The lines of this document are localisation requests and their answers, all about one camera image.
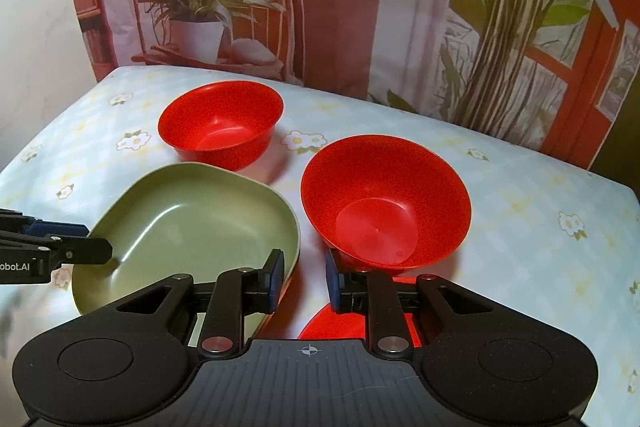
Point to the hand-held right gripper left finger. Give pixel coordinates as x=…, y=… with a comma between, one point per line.
x=278, y=282

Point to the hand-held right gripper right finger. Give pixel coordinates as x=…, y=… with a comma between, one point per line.
x=331, y=282

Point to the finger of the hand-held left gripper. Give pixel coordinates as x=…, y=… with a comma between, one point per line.
x=55, y=228
x=85, y=252

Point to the red plastic bowl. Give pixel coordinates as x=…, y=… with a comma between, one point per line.
x=220, y=122
x=380, y=187

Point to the green oval dish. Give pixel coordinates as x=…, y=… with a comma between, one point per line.
x=190, y=217

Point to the floral checked tablecloth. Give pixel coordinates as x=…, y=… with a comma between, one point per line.
x=525, y=207

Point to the printed backdrop cloth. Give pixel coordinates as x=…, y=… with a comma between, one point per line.
x=350, y=7

